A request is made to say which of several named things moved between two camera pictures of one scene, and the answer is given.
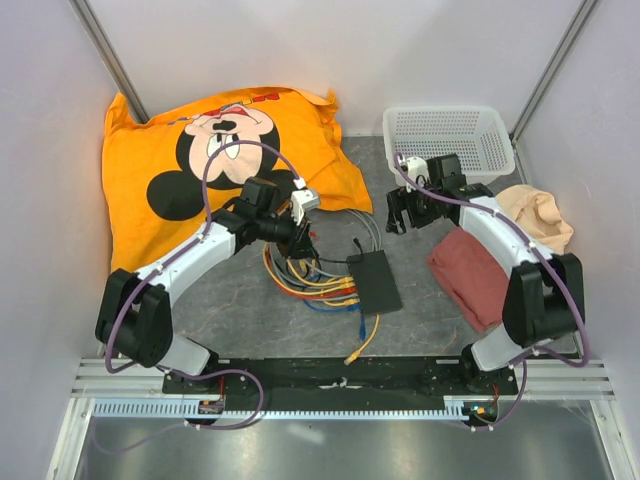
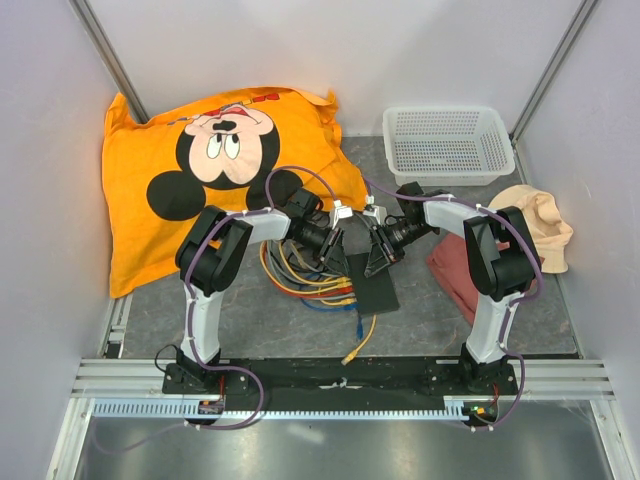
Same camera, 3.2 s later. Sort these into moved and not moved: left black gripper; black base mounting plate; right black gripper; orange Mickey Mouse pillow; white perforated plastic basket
Moved: left black gripper; right black gripper
Not moved: white perforated plastic basket; orange Mickey Mouse pillow; black base mounting plate
